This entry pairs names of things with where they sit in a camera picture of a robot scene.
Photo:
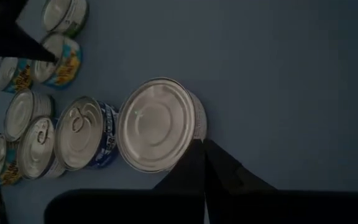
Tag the green Bumble Bee tuna can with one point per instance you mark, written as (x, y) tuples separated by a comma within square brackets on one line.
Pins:
[(20, 113), (62, 14)]

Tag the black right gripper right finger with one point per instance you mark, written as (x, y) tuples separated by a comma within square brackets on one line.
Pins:
[(225, 174)]

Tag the blue table mat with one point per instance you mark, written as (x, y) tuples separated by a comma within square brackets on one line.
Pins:
[(291, 93)]

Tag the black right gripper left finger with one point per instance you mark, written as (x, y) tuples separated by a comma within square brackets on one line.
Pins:
[(188, 174)]

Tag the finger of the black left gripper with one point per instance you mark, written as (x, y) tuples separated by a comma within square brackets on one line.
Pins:
[(14, 43)]

